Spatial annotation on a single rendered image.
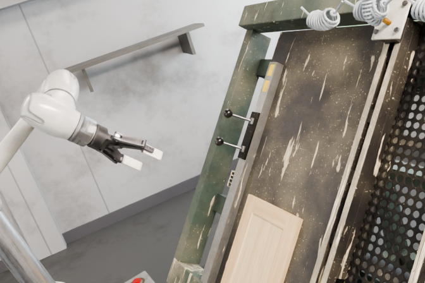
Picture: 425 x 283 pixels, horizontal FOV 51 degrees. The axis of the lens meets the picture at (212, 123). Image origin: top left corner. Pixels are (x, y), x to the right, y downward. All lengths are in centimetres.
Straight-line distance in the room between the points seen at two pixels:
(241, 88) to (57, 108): 97
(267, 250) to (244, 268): 14
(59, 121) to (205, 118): 351
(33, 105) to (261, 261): 93
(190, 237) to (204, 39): 291
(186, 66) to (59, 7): 132
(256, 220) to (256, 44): 81
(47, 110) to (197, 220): 99
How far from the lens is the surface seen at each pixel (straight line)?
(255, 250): 171
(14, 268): 189
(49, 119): 133
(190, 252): 211
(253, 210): 175
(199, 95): 469
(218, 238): 187
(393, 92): 140
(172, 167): 480
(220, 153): 204
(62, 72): 151
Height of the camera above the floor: 202
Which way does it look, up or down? 17 degrees down
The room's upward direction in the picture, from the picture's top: 18 degrees counter-clockwise
